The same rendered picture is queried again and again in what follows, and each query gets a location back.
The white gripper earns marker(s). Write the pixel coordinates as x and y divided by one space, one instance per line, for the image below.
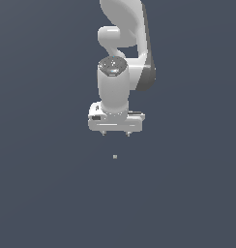
115 122

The small beige cube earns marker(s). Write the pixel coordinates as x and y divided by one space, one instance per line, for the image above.
115 156

